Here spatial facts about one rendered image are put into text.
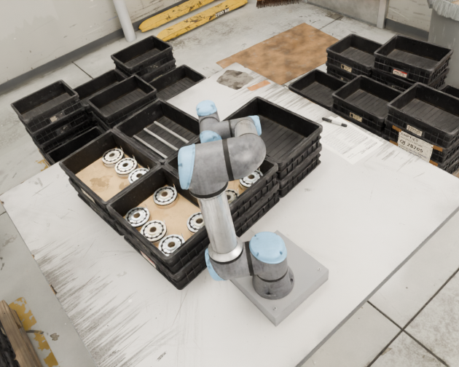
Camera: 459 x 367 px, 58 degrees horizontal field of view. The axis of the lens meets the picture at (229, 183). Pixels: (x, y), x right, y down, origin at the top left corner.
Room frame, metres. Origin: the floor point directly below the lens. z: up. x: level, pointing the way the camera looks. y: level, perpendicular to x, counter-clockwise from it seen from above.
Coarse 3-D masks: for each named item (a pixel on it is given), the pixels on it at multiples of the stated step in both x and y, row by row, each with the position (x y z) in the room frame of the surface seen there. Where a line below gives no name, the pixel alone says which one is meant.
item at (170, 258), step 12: (156, 168) 1.31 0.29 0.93; (168, 168) 1.30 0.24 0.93; (144, 180) 1.26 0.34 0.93; (108, 204) 1.16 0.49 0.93; (120, 216) 1.08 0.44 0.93; (132, 228) 1.01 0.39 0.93; (204, 228) 0.95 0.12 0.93; (144, 240) 0.94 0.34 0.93; (192, 240) 0.91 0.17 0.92; (156, 252) 0.88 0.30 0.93; (180, 252) 0.87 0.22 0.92
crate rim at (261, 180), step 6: (198, 138) 1.45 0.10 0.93; (174, 156) 1.37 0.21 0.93; (168, 162) 1.34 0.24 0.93; (270, 162) 1.22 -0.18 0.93; (174, 168) 1.29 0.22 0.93; (270, 168) 1.18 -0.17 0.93; (276, 168) 1.18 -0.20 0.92; (264, 174) 1.16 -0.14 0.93; (270, 174) 1.16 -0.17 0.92; (258, 180) 1.13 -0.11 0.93; (264, 180) 1.14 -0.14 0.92; (252, 186) 1.10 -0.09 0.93; (258, 186) 1.12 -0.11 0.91; (246, 192) 1.08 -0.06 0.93; (240, 198) 1.06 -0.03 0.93; (234, 204) 1.04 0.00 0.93
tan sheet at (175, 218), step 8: (152, 200) 1.23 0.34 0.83; (184, 200) 1.19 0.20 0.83; (152, 208) 1.18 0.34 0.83; (168, 208) 1.16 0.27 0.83; (176, 208) 1.16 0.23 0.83; (184, 208) 1.15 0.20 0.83; (192, 208) 1.14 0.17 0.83; (152, 216) 1.14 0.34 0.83; (160, 216) 1.13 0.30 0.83; (168, 216) 1.12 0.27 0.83; (176, 216) 1.11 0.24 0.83; (184, 216) 1.10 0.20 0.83; (168, 224) 1.08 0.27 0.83; (176, 224) 1.07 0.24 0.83; (184, 224) 1.06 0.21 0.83; (168, 232) 1.04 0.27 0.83; (176, 232) 1.03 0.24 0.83; (184, 232) 1.02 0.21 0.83
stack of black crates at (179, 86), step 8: (184, 64) 2.89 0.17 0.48; (168, 72) 2.82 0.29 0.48; (176, 72) 2.85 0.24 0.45; (184, 72) 2.89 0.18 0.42; (192, 72) 2.79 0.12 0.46; (152, 80) 2.75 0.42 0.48; (160, 80) 2.78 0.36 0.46; (168, 80) 2.81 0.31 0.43; (176, 80) 2.84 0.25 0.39; (184, 80) 2.84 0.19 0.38; (192, 80) 2.82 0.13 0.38; (200, 80) 2.63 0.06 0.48; (160, 88) 2.77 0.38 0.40; (168, 88) 2.77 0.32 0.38; (176, 88) 2.75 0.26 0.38; (184, 88) 2.73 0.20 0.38; (160, 96) 2.69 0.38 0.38; (168, 96) 2.67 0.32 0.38
